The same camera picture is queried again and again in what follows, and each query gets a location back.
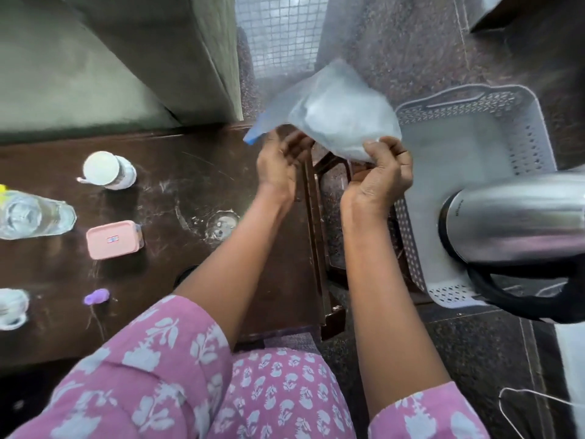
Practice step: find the person's left hand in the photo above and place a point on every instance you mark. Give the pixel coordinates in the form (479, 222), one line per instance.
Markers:
(274, 169)

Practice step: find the person's right hand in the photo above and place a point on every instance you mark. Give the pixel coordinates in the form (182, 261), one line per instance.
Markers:
(379, 180)

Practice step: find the person's right thumb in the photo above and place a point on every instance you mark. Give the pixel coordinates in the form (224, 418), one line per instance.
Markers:
(375, 153)

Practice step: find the person's left fingers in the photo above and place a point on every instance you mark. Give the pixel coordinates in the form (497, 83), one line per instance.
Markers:
(298, 143)

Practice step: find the translucent white plastic bag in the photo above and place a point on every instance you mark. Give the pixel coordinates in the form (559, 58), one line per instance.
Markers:
(333, 109)

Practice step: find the person's right forearm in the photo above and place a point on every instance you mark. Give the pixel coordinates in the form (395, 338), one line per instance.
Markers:
(384, 292)

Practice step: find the person's left forearm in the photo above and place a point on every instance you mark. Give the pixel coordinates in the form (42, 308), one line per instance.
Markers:
(231, 251)

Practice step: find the white perforated plastic basket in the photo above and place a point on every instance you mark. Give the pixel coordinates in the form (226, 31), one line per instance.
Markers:
(475, 146)

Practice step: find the dark brown wooden stool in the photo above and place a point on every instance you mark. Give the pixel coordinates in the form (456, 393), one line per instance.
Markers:
(320, 242)

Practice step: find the stainless steel electric kettle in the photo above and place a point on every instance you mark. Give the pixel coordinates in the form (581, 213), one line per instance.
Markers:
(507, 219)

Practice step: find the green cabinet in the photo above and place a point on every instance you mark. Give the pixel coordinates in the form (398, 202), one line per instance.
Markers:
(151, 59)

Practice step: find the pink lidded plastic box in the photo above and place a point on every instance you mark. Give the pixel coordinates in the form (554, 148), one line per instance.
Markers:
(112, 240)

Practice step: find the small purple clip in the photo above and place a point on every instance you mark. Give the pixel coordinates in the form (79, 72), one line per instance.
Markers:
(97, 297)

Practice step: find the clear plastic water bottle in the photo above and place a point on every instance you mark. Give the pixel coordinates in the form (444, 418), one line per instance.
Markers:
(32, 214)

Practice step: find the pink floral tunic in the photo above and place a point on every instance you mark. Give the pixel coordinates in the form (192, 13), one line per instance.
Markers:
(137, 374)

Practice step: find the white cup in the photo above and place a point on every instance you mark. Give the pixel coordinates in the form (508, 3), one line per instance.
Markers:
(11, 308)

